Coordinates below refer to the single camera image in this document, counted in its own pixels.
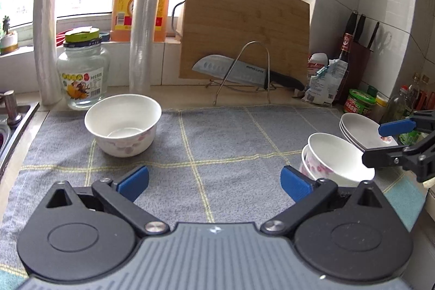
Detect green lidded sauce jar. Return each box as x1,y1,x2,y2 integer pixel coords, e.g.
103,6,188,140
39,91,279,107
343,88,376,119

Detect small potted plant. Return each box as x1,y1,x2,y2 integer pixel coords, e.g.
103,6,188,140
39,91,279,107
0,15,19,55

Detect white bowl pink floral print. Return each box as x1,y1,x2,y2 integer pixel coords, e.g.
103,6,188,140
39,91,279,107
84,93,162,158
307,133,375,187
299,145,320,182

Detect yellow lidded spice jar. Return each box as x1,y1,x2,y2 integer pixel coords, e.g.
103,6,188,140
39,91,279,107
372,96,390,123

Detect teal printed towel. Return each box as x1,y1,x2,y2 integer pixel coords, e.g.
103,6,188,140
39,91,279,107
0,174,429,290

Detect white plate fruit print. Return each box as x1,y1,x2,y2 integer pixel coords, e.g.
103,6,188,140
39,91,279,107
340,113,399,151
341,132,366,152
340,127,366,151

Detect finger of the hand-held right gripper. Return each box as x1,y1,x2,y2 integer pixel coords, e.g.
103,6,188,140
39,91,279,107
378,111,435,138
361,132,435,183

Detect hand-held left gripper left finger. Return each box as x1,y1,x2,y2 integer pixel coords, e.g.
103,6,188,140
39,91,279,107
46,165,170,237

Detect metal sink knob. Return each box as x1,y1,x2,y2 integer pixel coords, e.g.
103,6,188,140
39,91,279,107
3,90,23,126

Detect grey checked dish towel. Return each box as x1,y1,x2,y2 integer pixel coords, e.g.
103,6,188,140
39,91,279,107
0,105,405,277

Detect glass jar green lid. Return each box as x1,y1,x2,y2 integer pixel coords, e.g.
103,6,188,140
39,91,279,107
56,27,111,110

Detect steel sink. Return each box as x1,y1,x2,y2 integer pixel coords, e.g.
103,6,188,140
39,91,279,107
0,101,41,182

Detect short plastic bag roll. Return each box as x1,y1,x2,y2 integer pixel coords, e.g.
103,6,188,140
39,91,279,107
32,0,63,106

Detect black handled knife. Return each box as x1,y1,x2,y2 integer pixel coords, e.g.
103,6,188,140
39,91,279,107
366,21,380,49
353,14,367,43
345,10,359,39

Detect brown knife block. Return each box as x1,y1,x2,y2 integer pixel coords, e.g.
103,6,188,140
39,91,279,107
340,40,374,104

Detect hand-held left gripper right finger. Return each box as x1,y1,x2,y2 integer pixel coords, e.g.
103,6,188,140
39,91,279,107
260,165,386,236

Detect steel santoku knife black handle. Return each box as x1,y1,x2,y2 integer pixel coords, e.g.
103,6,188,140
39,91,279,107
192,54,305,92

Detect metal wire board rack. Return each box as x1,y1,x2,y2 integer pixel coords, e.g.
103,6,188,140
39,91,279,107
208,41,276,106

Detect dark soy sauce bottle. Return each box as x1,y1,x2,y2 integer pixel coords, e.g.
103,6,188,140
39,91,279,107
335,33,356,105

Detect clear bottle red cap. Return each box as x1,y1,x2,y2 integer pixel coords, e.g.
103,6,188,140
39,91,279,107
387,85,410,124

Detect red plastic lids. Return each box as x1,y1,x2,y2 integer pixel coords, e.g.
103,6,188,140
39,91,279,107
56,28,77,46

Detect tall plastic wrap roll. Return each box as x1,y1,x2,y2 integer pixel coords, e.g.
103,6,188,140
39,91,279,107
129,0,165,96

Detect red and white food packet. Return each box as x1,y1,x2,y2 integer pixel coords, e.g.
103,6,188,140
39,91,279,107
307,53,330,73

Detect clear plastic oil bottle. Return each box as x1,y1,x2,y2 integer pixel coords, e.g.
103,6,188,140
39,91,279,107
408,73,429,114

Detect wooden cutting board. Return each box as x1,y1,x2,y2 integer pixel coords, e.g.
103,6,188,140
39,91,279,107
172,0,310,91

